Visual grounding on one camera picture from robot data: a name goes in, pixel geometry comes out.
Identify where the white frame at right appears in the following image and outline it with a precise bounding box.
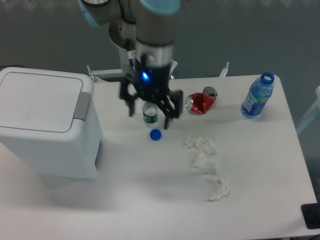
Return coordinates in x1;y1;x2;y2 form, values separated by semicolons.
295;86;320;136

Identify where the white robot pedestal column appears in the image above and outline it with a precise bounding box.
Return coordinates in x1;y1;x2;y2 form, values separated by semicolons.
108;18;174;77

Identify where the white pedestal base frame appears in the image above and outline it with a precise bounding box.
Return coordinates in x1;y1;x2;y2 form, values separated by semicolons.
86;60;230;83

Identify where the blue plastic drink bottle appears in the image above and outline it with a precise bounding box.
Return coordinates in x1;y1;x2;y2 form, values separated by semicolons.
241;71;275;119

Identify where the crumpled white tissue upper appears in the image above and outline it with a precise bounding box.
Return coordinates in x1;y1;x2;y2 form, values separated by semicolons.
183;136;216;155

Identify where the crumpled white tissue middle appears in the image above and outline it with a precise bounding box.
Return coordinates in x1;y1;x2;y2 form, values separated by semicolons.
192;152;216;171

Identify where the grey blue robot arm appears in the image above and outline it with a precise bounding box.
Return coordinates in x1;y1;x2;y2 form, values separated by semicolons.
78;0;183;129

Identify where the blue bottle cap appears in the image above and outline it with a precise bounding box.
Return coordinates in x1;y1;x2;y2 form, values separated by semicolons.
149;128;162;141

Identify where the crumpled white tissue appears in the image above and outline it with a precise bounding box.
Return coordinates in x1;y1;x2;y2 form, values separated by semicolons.
192;152;216;171
207;172;231;202
183;136;216;155

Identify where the white trash can lid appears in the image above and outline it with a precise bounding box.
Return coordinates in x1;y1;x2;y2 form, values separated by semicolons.
0;72;83;133

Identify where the clear green-label water bottle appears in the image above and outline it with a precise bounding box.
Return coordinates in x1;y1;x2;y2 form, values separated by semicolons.
142;101;158;124

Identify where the white trash can body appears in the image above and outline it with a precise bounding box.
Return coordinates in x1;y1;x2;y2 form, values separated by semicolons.
0;67;104;179

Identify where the crushed red soda can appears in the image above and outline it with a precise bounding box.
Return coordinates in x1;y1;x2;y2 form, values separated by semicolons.
184;86;218;115

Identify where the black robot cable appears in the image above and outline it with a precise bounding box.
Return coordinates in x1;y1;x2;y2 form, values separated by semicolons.
125;38;137;73

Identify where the crumpled white tissue lower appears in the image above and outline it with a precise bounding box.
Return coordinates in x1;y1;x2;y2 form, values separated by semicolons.
207;172;231;202

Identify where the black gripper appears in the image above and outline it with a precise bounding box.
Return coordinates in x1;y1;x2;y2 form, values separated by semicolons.
119;53;184;130

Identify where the black device at edge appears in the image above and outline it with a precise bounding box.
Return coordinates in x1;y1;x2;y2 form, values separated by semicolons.
301;203;320;230

